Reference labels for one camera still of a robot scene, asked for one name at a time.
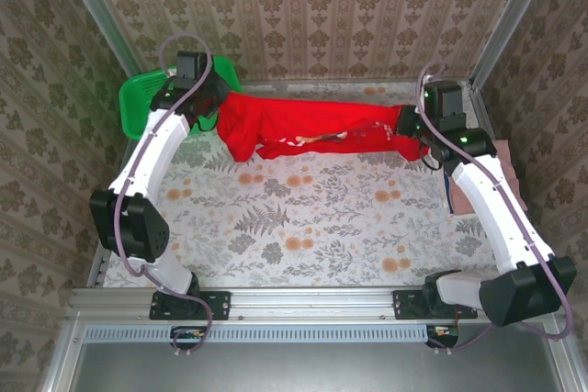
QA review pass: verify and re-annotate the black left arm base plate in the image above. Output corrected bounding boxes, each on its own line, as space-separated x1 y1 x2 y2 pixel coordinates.
149 289 231 320

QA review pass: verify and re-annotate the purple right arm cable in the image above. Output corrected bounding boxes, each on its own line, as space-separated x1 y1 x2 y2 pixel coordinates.
415 61 575 356

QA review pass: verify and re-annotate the black wiring connector box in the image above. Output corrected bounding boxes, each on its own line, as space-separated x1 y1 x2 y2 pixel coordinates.
425 325 460 348

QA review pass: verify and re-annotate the green plastic basket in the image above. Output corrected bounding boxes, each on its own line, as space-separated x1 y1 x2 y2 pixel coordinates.
118 55 244 140

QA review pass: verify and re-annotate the grey metal panel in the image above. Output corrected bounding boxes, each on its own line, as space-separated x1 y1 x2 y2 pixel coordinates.
40 322 588 392

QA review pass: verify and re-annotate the floral table cloth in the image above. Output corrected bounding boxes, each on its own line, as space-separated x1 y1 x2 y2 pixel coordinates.
103 82 529 287

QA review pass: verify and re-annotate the pink folded t-shirt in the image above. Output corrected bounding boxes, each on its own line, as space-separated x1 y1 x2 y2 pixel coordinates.
447 139 529 217

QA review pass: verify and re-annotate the red t-shirt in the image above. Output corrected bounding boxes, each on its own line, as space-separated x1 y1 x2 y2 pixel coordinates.
215 91 431 163

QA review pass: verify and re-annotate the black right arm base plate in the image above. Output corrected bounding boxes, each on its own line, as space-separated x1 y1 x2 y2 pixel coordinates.
392 289 479 320

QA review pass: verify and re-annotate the grey slotted cable duct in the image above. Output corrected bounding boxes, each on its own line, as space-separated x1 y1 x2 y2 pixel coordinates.
84 323 433 343

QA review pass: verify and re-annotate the blue folded t-shirt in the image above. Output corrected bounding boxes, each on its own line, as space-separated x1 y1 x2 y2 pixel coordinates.
443 171 457 216

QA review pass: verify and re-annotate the aluminium frame post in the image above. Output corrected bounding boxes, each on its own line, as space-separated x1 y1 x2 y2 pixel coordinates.
470 0 560 85
53 0 141 76

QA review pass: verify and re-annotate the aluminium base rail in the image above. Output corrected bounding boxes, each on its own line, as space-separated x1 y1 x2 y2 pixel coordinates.
68 287 561 319

